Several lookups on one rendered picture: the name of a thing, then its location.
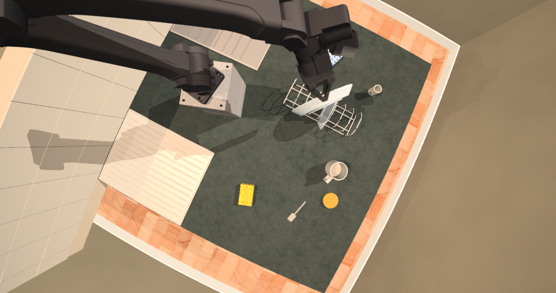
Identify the beige tiled wall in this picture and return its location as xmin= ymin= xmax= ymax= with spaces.
xmin=0 ymin=15 xmax=173 ymax=293

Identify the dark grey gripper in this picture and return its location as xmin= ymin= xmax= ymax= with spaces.
xmin=295 ymin=45 xmax=336 ymax=102

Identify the orange round disc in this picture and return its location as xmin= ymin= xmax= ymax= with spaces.
xmin=323 ymin=192 xmax=338 ymax=208

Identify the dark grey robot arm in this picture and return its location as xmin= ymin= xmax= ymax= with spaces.
xmin=0 ymin=0 xmax=359 ymax=104

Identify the yellow sponge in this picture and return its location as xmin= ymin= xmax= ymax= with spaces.
xmin=239 ymin=183 xmax=254 ymax=206

